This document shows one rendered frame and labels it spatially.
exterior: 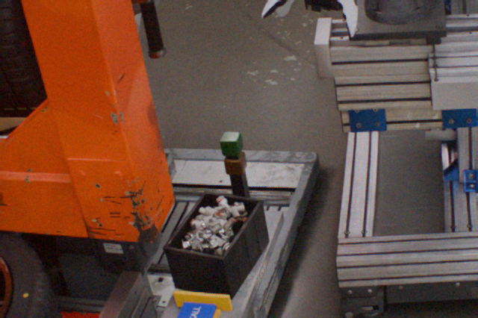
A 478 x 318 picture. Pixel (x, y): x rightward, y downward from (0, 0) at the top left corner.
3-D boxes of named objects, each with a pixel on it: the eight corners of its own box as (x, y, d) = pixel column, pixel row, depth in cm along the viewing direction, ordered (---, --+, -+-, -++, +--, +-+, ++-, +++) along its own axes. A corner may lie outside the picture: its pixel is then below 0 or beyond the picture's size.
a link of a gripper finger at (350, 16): (369, 48, 155) (350, 9, 160) (367, 26, 150) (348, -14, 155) (352, 54, 155) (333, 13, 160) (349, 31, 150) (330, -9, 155)
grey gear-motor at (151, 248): (50, 265, 277) (17, 169, 258) (181, 278, 264) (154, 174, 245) (26, 305, 263) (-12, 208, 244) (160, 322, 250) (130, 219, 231)
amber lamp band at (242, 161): (230, 165, 218) (227, 150, 216) (248, 165, 217) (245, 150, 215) (225, 175, 215) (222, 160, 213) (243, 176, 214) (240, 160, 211)
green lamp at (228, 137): (226, 146, 215) (223, 131, 213) (244, 146, 214) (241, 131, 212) (222, 157, 212) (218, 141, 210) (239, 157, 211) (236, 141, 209)
